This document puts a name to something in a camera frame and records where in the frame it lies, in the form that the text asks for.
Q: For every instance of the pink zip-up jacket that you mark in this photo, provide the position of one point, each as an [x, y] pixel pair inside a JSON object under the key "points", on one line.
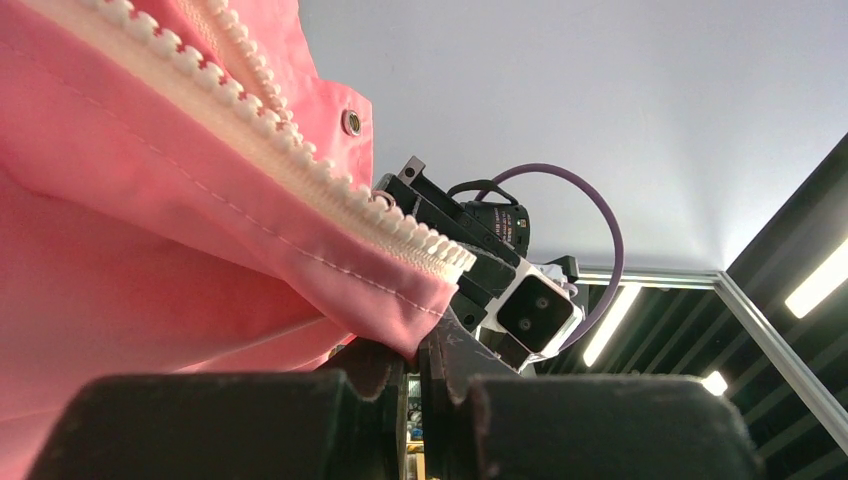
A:
{"points": [[181, 191]]}

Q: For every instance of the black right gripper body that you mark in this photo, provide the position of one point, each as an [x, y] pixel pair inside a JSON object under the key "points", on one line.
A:
{"points": [[509, 221]]}

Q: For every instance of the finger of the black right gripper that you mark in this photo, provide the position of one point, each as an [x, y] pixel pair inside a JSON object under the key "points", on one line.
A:
{"points": [[442, 210], [486, 278]]}

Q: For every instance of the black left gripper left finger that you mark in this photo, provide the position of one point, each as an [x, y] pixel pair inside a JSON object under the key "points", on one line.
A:
{"points": [[340, 421]]}

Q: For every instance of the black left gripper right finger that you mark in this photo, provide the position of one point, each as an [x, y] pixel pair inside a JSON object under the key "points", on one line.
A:
{"points": [[482, 420]]}

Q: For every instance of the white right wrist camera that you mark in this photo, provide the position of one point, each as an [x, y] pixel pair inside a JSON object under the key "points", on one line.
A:
{"points": [[534, 316]]}

